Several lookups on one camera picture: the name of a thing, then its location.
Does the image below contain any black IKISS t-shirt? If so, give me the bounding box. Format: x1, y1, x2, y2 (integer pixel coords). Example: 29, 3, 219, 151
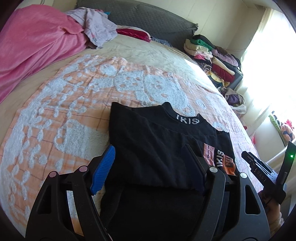
100, 102, 237, 240

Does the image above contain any pile of folded clothes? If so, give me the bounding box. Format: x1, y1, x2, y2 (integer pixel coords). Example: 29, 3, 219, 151
183, 35, 243, 90

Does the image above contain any person's right hand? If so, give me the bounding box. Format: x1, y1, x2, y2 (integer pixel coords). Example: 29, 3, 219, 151
258, 190, 284, 236

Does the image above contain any orange white patterned bedspread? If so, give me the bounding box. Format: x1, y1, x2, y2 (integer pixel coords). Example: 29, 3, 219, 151
1, 55, 256, 235

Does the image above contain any green item at window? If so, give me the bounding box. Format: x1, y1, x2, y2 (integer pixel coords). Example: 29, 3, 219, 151
268, 111, 286, 147

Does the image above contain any white curtain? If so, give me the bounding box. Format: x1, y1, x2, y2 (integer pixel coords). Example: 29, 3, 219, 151
237, 9, 295, 133

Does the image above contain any beige bed sheet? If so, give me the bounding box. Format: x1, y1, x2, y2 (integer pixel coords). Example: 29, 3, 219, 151
1, 35, 218, 139

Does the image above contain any dark patterned pillow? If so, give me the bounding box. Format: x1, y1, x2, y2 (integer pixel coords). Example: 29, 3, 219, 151
151, 37, 172, 47

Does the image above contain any lilac crumpled garment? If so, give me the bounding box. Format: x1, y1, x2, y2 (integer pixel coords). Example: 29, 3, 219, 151
66, 7, 117, 49

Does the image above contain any dark grey quilted headboard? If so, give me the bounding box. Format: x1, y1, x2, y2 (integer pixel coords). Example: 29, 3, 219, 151
75, 0, 198, 51

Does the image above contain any pink blanket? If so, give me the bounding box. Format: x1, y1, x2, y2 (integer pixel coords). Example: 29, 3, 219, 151
1, 4, 89, 100

